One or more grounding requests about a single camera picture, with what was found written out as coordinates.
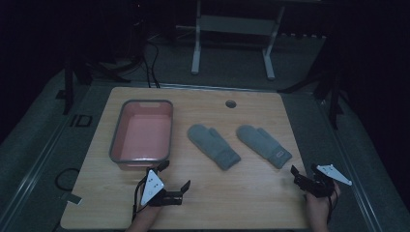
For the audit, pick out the white metal stand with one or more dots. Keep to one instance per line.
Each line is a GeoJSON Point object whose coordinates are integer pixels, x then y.
{"type": "Point", "coordinates": [238, 25]}

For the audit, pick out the person's right hand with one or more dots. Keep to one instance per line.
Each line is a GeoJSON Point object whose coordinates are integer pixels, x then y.
{"type": "Point", "coordinates": [317, 206]}

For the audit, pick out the grey mitten with cuff label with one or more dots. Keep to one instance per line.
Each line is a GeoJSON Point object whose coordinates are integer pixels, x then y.
{"type": "Point", "coordinates": [261, 141]}

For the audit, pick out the plain grey mitten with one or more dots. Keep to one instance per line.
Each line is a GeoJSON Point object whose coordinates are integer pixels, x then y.
{"type": "Point", "coordinates": [212, 146]}

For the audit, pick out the person's left hand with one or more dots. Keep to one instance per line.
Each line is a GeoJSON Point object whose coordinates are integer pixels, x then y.
{"type": "Point", "coordinates": [151, 212]}

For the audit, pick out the pink basin with grey rim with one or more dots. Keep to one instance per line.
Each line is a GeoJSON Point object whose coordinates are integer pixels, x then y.
{"type": "Point", "coordinates": [145, 135]}

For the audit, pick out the black tripod stand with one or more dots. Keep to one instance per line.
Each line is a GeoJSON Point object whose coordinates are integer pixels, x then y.
{"type": "Point", "coordinates": [67, 88]}
{"type": "Point", "coordinates": [335, 103]}

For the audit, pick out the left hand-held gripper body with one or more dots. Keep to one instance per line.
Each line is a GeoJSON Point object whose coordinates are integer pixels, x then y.
{"type": "Point", "coordinates": [152, 187]}

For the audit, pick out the grey tape piece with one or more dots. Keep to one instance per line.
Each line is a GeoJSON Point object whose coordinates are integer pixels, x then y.
{"type": "Point", "coordinates": [72, 198]}

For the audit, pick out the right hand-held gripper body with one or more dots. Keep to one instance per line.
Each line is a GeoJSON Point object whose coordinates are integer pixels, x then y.
{"type": "Point", "coordinates": [319, 186]}

